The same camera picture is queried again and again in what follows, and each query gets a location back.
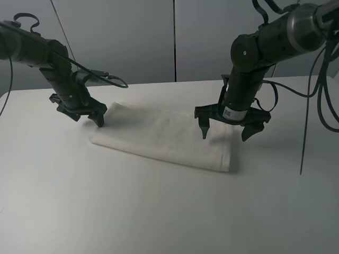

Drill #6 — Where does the black right camera cable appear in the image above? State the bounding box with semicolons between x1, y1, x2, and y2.
251;0;339;175

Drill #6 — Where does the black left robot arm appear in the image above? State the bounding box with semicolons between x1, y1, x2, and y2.
1;13;108;127

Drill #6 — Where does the black left camera cable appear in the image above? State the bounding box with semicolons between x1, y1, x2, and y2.
0;21;129;117

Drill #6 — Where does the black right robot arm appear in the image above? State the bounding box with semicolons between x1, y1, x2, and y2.
194;1;338;140

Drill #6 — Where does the white towel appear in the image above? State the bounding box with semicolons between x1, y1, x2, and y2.
90;102;233;172

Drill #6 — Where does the black camera cable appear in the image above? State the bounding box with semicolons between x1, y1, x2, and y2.
251;0;339;175
0;21;129;117

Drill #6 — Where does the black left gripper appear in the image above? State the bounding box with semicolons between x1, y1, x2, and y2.
49;89;107;128

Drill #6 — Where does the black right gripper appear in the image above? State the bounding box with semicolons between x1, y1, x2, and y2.
194;104;271;141

